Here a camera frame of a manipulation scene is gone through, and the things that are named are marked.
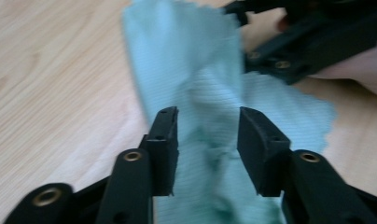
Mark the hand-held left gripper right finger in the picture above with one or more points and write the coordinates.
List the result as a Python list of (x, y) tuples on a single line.
[(261, 152)]

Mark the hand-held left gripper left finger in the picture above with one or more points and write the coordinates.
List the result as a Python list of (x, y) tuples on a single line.
[(163, 152)]

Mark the light teal cloth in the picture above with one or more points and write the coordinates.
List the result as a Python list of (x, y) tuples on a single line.
[(189, 71)]

